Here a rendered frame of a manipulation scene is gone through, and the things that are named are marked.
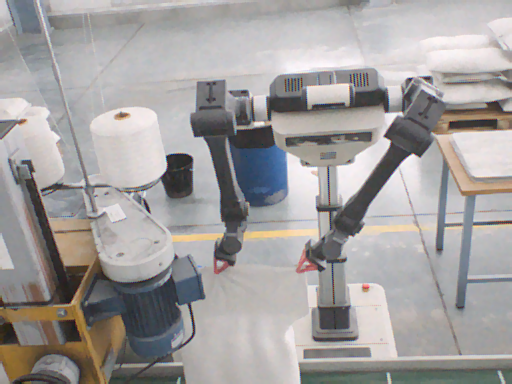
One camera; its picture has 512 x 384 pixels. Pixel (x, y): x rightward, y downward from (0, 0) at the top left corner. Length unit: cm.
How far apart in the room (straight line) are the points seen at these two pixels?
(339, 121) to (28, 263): 109
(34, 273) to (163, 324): 35
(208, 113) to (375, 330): 164
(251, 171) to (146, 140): 268
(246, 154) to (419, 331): 165
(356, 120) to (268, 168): 211
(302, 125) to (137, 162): 74
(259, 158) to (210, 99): 253
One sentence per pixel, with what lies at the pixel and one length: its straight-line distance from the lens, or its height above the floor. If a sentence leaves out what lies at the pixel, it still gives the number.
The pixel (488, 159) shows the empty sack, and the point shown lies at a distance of 312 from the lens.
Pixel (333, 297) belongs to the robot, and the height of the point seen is 48.
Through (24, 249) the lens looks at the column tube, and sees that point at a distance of 140.
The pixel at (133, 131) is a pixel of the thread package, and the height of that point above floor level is 168.
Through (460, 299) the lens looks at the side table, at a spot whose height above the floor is 6.
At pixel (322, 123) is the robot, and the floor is 140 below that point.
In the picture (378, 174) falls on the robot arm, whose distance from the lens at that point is 158.
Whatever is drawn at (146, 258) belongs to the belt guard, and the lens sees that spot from 140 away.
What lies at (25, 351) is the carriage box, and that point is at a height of 120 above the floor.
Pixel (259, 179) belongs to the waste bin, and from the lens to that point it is 409.
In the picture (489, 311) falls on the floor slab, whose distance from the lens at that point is 338.
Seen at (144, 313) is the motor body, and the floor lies 125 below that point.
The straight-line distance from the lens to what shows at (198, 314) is 202.
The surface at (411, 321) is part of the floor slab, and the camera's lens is 326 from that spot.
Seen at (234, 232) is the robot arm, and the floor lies 126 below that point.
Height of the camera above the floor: 221
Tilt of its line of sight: 30 degrees down
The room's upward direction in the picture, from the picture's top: 6 degrees counter-clockwise
